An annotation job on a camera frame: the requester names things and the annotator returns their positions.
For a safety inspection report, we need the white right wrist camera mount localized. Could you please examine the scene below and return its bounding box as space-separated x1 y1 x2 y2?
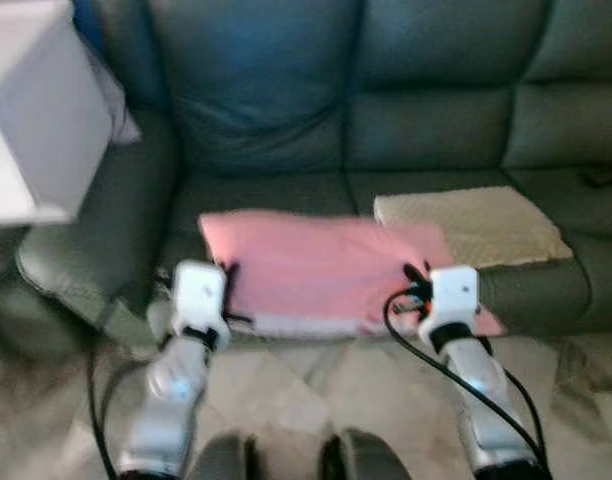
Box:
426 265 480 333

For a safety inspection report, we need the white cardboard box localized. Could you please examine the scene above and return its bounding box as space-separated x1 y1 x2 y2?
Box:
0 0 115 227

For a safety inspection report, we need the white plastic bag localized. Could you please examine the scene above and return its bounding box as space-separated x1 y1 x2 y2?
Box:
84 55 143 147

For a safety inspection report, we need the dark right robot foot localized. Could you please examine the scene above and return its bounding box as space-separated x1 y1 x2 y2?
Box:
321 428 413 480

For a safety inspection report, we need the dark left robot foot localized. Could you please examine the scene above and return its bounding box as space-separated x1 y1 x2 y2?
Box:
184 432 259 480

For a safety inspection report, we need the grey-green leather sofa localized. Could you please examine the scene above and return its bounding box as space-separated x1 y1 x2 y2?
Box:
0 0 612 363

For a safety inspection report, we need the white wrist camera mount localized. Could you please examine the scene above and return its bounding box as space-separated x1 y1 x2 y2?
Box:
171 260 230 336
426 265 480 333

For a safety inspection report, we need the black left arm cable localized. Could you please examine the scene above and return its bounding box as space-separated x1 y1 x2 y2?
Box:
85 335 147 480

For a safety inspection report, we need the dark robot foot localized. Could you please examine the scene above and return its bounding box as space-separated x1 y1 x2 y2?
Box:
184 432 259 480
321 428 413 480

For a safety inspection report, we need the beige quilted cushion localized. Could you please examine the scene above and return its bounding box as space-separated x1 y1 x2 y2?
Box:
373 186 575 269

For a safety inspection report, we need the pink dotted pillow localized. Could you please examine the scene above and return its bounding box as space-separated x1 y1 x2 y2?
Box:
198 208 507 339

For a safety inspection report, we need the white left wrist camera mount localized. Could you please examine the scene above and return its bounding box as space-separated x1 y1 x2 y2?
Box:
171 260 230 336

